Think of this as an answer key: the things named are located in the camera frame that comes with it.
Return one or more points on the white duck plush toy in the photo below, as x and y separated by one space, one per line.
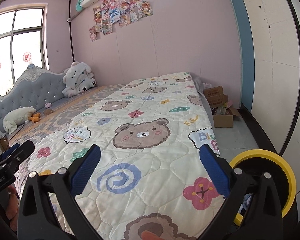
16 118

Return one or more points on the person's right hand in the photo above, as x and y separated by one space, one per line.
147 235

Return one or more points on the white and blue wardrobe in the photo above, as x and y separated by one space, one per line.
269 35

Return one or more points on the anime poster cluster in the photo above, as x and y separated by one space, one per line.
122 12

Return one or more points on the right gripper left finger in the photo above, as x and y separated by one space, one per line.
37 218

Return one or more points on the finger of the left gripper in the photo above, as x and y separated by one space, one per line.
9 151
17 157

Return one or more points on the white bear plush toy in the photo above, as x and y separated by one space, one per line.
78 79

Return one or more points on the person's left hand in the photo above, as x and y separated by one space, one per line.
12 210

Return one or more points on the grey mattress side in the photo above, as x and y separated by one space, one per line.
202 92

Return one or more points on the window with red stickers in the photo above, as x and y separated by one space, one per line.
22 42

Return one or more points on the small orange plush toy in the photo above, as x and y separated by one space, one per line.
35 117

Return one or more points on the grey tufted headboard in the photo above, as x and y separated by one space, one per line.
35 87

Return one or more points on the small pink toy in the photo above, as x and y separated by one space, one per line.
48 105

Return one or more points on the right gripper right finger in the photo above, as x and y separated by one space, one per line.
263 218

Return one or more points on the small brown toy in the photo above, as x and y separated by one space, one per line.
48 111

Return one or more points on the cartoon bear quilt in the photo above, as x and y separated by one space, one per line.
150 177

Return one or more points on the open cardboard box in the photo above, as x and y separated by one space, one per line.
223 110

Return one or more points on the yellow rimmed black trash bin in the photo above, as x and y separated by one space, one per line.
265 163

